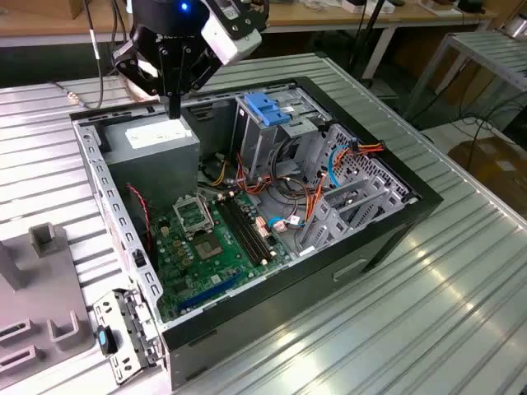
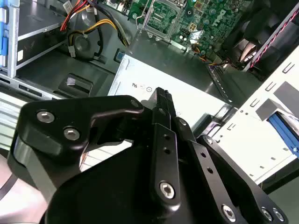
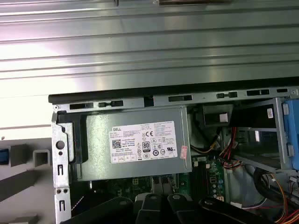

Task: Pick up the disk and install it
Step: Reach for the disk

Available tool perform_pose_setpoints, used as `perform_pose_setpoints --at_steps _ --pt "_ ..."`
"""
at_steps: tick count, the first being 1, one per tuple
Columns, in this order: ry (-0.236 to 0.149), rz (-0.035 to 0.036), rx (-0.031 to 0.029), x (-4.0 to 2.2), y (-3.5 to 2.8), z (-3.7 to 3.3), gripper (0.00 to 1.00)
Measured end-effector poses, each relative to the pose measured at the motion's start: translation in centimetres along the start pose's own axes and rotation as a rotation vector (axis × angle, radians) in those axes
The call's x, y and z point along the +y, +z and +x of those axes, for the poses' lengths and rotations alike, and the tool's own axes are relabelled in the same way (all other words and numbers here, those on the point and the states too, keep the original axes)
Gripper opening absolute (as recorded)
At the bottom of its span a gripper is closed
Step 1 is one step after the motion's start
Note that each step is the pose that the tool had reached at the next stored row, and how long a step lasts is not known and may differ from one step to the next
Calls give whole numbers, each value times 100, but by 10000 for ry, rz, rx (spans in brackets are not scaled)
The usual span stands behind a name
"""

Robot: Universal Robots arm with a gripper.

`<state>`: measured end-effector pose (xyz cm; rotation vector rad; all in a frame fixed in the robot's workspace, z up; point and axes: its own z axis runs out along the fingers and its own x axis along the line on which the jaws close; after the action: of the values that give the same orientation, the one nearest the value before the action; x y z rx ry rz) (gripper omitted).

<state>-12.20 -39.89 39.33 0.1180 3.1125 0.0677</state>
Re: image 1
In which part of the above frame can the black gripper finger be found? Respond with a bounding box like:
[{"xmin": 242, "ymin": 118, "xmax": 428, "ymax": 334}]
[
  {"xmin": 175, "ymin": 40, "xmax": 223, "ymax": 120},
  {"xmin": 111, "ymin": 39, "xmax": 176, "ymax": 120}
]

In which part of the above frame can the red yellow power wire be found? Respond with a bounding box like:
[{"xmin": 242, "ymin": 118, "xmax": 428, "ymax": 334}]
[{"xmin": 306, "ymin": 139, "xmax": 386, "ymax": 225}]

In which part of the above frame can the metal disk bay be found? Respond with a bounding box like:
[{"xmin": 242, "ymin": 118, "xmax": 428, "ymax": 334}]
[{"xmin": 295, "ymin": 122, "xmax": 417, "ymax": 258}]

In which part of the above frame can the blue plastic drive latch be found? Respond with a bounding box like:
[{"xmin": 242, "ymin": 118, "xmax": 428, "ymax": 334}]
[{"xmin": 243, "ymin": 92, "xmax": 291, "ymax": 128}]

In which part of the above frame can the grey power supply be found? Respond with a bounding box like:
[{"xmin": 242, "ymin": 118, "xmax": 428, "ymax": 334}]
[{"xmin": 100, "ymin": 113, "xmax": 202, "ymax": 215}]

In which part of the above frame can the metal optical drive cage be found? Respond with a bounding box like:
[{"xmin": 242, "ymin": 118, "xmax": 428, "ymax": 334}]
[{"xmin": 230, "ymin": 88, "xmax": 330, "ymax": 182}]

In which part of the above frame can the metal socket cover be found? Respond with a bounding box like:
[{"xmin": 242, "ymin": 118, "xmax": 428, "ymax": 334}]
[{"xmin": 171, "ymin": 196, "xmax": 216, "ymax": 240}]

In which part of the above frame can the black case fan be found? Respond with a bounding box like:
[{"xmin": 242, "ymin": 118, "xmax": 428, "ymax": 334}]
[{"xmin": 123, "ymin": 180, "xmax": 160, "ymax": 272}]

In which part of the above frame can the black RAM slot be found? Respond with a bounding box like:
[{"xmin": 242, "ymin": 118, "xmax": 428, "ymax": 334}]
[
  {"xmin": 217, "ymin": 197, "xmax": 257, "ymax": 267},
  {"xmin": 233, "ymin": 195, "xmax": 276, "ymax": 263},
  {"xmin": 222, "ymin": 197, "xmax": 263, "ymax": 266},
  {"xmin": 227, "ymin": 196, "xmax": 268, "ymax": 264}
]

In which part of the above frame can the CPU socket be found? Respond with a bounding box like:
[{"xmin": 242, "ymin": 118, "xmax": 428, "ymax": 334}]
[{"xmin": 192, "ymin": 230, "xmax": 226, "ymax": 263}]

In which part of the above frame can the green motherboard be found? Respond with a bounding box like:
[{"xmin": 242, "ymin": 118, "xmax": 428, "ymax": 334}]
[{"xmin": 148, "ymin": 191, "xmax": 296, "ymax": 324}]

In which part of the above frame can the blue expansion slot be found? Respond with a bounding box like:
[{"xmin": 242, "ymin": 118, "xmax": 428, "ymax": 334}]
[{"xmin": 177, "ymin": 269, "xmax": 244, "ymax": 314}]

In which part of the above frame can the grey parts rack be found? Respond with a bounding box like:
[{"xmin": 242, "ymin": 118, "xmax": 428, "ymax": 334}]
[{"xmin": 0, "ymin": 221, "xmax": 90, "ymax": 371}]

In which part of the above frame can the black PC case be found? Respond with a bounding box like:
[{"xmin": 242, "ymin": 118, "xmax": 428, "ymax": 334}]
[{"xmin": 68, "ymin": 76, "xmax": 445, "ymax": 391}]

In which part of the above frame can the metal slat side table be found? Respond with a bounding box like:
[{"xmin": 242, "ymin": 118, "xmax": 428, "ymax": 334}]
[{"xmin": 405, "ymin": 31, "xmax": 527, "ymax": 120}]

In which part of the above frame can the flat cardboard box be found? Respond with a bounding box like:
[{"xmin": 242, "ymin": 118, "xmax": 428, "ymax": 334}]
[{"xmin": 447, "ymin": 137, "xmax": 527, "ymax": 213}]

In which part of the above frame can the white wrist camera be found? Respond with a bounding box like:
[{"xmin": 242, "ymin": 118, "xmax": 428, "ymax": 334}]
[{"xmin": 200, "ymin": 0, "xmax": 264, "ymax": 67}]

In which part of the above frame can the cable with metal connector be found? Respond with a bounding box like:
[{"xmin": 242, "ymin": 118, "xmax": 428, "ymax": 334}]
[{"xmin": 49, "ymin": 0, "xmax": 104, "ymax": 111}]

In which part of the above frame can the yellow orange wire bundle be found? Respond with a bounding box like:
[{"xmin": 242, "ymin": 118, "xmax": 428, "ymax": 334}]
[{"xmin": 205, "ymin": 154, "xmax": 273, "ymax": 194}]

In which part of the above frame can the black cable bundle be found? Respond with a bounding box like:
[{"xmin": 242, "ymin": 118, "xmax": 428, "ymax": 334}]
[{"xmin": 270, "ymin": 135, "xmax": 315, "ymax": 199}]

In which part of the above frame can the red black fan wire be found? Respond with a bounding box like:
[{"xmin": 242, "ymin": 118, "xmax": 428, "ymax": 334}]
[{"xmin": 125, "ymin": 183, "xmax": 154, "ymax": 264}]

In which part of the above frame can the blue flat data wire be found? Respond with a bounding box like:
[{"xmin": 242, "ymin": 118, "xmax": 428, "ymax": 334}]
[{"xmin": 328, "ymin": 143, "xmax": 357, "ymax": 191}]

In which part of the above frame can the metal rear bracket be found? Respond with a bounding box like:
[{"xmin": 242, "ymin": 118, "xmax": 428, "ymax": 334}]
[{"xmin": 92, "ymin": 287, "xmax": 164, "ymax": 386}]

